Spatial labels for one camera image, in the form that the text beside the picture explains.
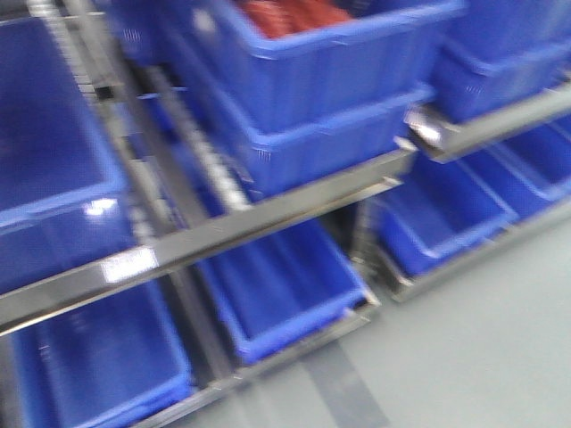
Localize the red parts pile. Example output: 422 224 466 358
236 0 353 39

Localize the blue bin upper right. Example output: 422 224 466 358
431 1 570 122

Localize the steel shelf cart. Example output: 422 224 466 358
1 1 416 427

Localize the blue bin with red parts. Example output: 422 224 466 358
151 0 469 135

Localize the blue bin under top bin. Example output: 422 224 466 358
174 84 433 199

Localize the blue bin lower left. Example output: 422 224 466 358
9 281 195 427

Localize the blue bin lower right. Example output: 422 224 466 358
372 117 570 276

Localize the blue bin upper left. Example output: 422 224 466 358
1 18 135 292

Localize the blue bin lower middle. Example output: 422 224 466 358
196 219 368 365

